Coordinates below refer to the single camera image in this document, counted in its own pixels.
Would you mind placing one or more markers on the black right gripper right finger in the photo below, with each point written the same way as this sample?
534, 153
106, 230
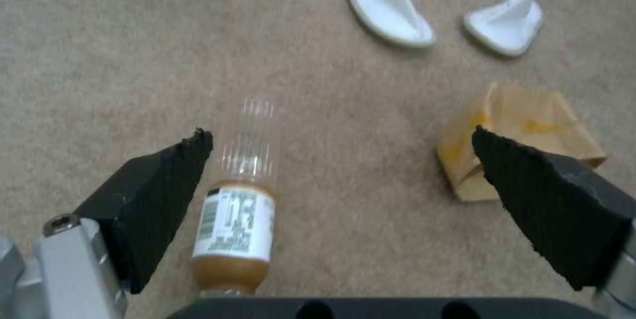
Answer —
546, 214

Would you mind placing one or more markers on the crumpled brown paper bag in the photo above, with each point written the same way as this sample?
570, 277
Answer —
526, 136

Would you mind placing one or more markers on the short white slipper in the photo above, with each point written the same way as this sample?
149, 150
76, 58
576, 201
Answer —
504, 22

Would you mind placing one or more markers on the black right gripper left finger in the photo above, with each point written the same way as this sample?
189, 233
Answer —
144, 199

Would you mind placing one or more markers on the clear plastic bottle white label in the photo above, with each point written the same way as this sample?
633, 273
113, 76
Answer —
237, 214

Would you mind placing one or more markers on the long white slipper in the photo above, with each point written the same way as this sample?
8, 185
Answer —
385, 0

